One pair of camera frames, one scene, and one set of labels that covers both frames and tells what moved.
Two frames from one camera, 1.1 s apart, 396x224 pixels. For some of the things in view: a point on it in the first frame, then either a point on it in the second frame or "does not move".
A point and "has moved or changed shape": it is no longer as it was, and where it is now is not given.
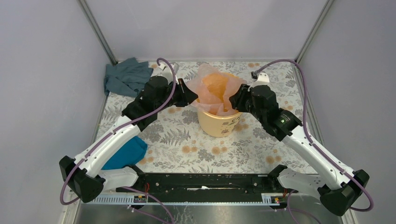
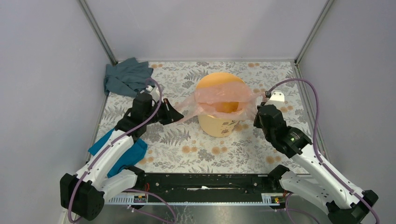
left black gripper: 187,96 -> 171,114
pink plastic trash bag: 214,89 has moved or changed shape
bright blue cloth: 129,153 does not move
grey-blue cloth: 126,77 does not move
